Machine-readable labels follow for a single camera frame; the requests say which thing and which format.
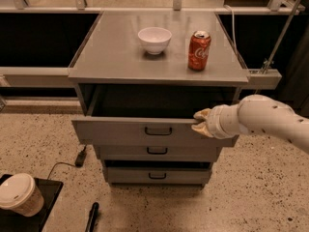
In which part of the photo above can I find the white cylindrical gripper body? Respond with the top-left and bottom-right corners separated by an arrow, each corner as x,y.
206,104 -> 240,139

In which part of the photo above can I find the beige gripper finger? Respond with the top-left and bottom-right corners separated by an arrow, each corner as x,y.
191,123 -> 212,137
193,108 -> 211,120

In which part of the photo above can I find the grey top drawer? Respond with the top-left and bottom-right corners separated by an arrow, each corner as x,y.
72,84 -> 237,147

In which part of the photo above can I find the grey drawer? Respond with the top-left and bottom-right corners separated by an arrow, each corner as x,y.
103,167 -> 211,185
72,84 -> 237,147
95,146 -> 221,162

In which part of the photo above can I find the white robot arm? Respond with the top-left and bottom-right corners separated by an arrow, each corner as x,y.
191,95 -> 309,154

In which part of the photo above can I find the grey metal drawer cabinet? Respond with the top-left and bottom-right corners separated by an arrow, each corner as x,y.
67,9 -> 251,189

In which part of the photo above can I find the grey middle drawer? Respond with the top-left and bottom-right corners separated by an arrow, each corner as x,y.
95,146 -> 221,162

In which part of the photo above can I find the grey bottom drawer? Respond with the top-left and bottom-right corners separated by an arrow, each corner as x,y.
103,167 -> 211,185

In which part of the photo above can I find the red cola can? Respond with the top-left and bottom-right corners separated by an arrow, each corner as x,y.
188,30 -> 211,71

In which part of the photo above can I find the white ceramic bowl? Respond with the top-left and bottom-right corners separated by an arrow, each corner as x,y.
138,27 -> 172,55

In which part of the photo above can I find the black marker pen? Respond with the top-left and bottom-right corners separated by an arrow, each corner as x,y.
85,202 -> 99,232

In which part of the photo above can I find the white lidded paper cup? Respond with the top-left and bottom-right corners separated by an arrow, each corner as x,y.
0,173 -> 44,217

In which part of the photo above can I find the black side table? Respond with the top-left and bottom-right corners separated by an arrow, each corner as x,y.
0,174 -> 64,232

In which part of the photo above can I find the white cable behind cabinet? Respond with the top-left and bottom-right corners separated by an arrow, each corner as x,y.
223,4 -> 239,56

